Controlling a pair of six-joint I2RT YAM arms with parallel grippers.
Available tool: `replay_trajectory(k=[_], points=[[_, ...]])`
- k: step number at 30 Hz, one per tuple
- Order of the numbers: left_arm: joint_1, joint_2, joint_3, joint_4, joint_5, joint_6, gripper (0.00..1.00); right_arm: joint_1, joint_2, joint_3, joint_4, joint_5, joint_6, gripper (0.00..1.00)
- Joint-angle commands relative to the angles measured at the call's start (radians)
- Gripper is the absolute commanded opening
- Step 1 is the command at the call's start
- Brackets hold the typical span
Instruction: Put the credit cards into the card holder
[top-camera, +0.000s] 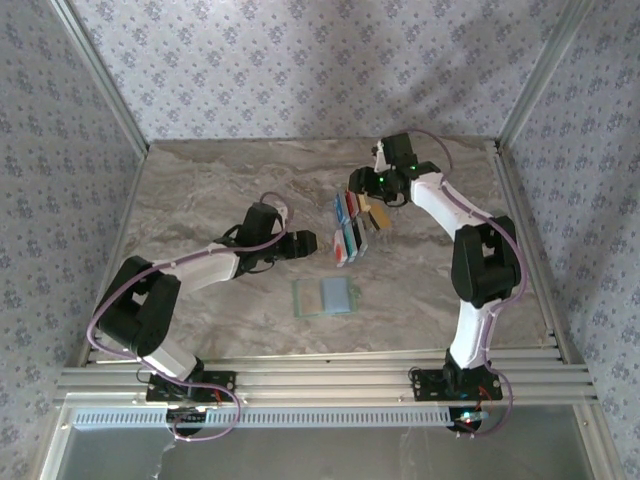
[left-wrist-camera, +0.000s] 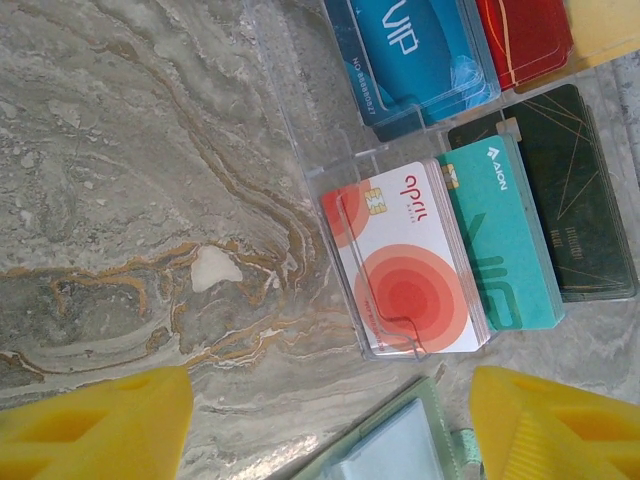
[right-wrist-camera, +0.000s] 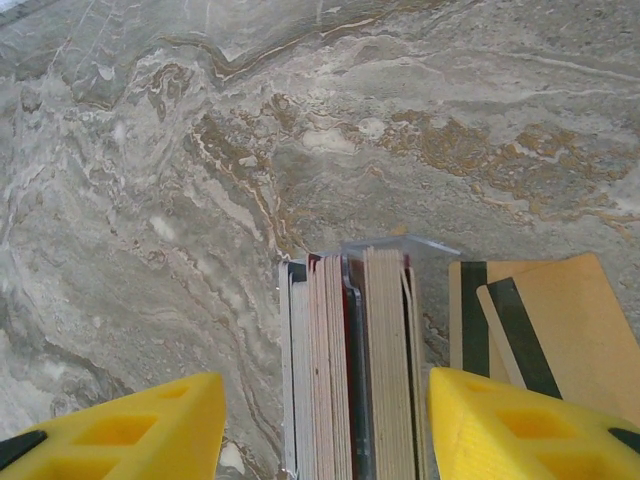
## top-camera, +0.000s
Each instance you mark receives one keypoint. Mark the gold card stack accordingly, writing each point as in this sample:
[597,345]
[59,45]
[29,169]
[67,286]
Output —
[364,201]

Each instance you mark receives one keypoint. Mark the gold credit card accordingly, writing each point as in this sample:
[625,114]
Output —
[379,217]
[309,297]

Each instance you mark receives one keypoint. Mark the clear acrylic card rack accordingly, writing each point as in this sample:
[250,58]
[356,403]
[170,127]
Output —
[352,222]

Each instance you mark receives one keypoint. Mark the clear green plastic tray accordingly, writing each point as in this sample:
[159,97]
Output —
[335,295]

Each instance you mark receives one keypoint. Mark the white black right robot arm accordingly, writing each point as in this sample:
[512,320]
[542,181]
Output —
[472,330]

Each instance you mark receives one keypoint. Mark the red card stack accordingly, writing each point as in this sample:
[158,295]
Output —
[351,204]

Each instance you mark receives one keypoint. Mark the white red-dot card stack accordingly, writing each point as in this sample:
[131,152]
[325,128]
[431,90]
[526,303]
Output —
[339,247]

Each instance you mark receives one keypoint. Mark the blue card stack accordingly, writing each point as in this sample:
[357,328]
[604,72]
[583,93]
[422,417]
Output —
[340,210]

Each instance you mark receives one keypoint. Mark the teal card stack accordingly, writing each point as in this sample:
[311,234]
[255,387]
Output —
[351,242]

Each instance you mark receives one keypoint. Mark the black card stack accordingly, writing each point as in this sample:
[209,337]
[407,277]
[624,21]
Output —
[361,235]

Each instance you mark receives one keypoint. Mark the grey metal panel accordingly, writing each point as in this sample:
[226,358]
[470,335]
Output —
[325,455]

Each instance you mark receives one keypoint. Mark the black control board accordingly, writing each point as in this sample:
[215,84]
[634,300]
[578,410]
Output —
[187,425]
[465,426]

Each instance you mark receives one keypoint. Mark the aluminium side rail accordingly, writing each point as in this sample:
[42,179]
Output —
[507,175]
[119,250]

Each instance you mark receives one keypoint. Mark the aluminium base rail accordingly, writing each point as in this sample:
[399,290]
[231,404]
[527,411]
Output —
[325,380]

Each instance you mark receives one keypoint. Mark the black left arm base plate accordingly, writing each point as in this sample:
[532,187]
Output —
[222,380]

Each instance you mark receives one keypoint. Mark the aluminium frame post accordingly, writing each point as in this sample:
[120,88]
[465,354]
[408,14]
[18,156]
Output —
[102,75]
[540,75]

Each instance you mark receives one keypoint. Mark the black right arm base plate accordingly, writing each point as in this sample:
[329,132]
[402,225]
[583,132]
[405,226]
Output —
[425,385]

